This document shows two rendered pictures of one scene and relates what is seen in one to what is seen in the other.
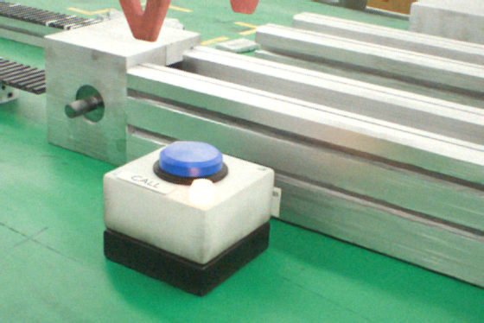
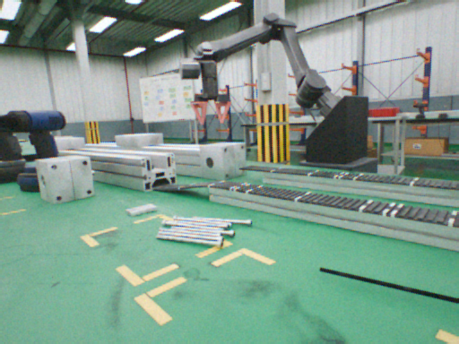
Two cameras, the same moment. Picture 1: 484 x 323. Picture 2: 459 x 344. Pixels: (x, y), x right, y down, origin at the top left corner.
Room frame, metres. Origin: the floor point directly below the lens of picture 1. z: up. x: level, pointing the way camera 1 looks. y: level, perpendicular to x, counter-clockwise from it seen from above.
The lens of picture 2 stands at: (1.50, 0.23, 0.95)
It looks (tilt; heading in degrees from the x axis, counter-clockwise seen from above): 10 degrees down; 188
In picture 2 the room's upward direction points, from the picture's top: 3 degrees counter-clockwise
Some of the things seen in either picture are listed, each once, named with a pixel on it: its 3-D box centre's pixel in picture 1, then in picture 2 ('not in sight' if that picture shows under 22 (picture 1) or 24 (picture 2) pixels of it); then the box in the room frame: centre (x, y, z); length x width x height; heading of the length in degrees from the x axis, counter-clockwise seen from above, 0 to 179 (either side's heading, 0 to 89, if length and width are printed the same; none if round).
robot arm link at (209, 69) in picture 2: not in sight; (207, 71); (0.46, 0.00, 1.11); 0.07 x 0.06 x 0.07; 116
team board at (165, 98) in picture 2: not in sight; (169, 120); (-4.96, -2.08, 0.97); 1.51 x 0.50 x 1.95; 70
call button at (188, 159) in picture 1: (190, 164); not in sight; (0.46, 0.01, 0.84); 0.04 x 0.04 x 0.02
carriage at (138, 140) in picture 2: not in sight; (139, 142); (0.41, -0.29, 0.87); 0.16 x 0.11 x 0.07; 56
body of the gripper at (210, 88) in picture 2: not in sight; (210, 89); (0.46, 0.01, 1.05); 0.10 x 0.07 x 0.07; 146
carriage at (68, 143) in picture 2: not in sight; (62, 147); (0.43, -0.61, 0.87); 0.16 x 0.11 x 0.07; 56
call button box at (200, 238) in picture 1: (196, 206); not in sight; (0.47, 0.01, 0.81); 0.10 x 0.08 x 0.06; 146
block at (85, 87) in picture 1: (115, 91); (226, 159); (0.65, 0.08, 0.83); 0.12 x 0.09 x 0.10; 146
